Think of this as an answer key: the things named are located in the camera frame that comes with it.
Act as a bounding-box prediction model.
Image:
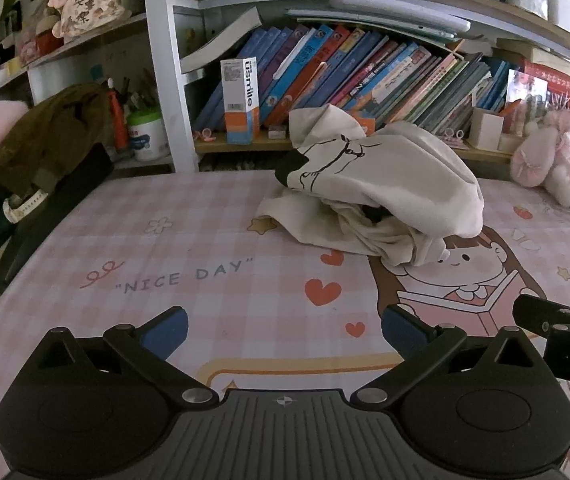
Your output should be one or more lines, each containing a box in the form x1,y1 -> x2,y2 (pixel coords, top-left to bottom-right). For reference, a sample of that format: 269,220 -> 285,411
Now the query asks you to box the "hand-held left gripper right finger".
350,303 -> 540,407

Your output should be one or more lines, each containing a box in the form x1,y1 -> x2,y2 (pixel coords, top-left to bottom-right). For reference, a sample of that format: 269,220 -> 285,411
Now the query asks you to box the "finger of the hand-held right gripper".
512,293 -> 570,338

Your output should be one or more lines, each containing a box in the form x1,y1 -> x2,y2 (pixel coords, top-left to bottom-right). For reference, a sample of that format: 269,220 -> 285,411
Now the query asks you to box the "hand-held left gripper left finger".
30,306 -> 219,409

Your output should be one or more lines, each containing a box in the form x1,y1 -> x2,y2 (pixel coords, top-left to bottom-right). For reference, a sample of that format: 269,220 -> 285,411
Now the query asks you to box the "cream printed t-shirt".
256,104 -> 486,268

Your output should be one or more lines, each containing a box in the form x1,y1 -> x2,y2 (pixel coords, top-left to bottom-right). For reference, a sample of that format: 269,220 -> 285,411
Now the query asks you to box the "pink plush toy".
510,110 -> 570,208

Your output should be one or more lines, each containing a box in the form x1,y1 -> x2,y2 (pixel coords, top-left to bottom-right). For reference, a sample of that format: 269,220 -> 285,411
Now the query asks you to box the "black chair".
0,142 -> 116,293

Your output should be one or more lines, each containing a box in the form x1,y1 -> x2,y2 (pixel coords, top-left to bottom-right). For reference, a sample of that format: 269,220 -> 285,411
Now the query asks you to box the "white pen holder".
469,106 -> 520,153

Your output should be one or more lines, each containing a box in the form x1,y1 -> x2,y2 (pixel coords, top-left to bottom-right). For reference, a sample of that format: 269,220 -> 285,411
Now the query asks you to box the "white jar green lid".
126,109 -> 170,162

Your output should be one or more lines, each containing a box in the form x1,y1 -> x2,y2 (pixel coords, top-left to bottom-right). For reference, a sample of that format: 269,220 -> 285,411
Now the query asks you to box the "red bottle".
108,80 -> 130,150

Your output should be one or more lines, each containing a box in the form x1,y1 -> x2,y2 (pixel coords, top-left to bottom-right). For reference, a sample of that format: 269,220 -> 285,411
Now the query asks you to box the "red book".
524,59 -> 570,95

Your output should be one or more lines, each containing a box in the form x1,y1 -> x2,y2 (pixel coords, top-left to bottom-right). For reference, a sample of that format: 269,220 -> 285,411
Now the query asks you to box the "olive jacket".
0,82 -> 116,196

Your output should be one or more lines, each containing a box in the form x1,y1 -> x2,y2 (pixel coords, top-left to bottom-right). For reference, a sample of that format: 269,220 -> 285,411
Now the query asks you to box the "bunch of pens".
122,72 -> 161,111

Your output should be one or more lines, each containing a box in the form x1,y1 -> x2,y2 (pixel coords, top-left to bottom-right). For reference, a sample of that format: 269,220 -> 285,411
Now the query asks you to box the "tall white orange box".
220,56 -> 262,146

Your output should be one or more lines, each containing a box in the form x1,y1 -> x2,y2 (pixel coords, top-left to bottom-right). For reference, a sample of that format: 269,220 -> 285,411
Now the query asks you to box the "beige book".
495,37 -> 570,68

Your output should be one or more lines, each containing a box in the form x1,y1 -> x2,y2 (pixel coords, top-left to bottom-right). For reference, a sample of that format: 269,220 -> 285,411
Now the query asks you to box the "row of colourful books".
192,24 -> 513,133

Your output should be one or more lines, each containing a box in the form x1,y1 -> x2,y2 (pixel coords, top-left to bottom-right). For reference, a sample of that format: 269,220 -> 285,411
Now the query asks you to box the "white wooden bookshelf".
0,0 -> 570,176

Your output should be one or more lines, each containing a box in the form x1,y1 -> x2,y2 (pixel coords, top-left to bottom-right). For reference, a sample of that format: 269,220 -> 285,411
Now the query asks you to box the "thick grey book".
180,6 -> 263,75

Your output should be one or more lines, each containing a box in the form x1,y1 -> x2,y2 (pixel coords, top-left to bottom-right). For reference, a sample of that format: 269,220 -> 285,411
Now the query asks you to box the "floral fabric ornament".
48,0 -> 136,43

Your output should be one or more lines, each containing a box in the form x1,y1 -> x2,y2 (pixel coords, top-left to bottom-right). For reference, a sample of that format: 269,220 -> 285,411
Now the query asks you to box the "white woven strap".
2,187 -> 48,225

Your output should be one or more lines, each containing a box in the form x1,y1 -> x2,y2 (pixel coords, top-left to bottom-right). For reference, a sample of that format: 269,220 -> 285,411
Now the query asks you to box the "photo frame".
506,69 -> 549,111

